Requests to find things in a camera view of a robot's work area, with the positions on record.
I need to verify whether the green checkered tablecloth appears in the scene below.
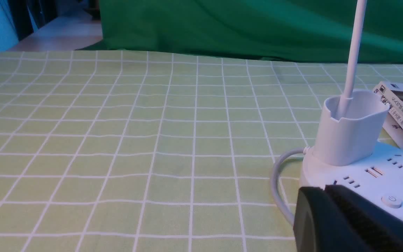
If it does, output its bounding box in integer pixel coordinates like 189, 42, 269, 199
0, 50, 403, 252

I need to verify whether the bottom white book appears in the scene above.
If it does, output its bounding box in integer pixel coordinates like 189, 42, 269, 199
383, 114, 403, 150

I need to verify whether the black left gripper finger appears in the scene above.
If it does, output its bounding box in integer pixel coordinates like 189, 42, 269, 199
293, 185, 403, 252

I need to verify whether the grey lamp power cable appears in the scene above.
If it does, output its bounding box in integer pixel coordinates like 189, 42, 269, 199
270, 147, 309, 225

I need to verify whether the green backdrop cloth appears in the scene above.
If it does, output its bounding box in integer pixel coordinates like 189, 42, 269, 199
85, 0, 403, 64

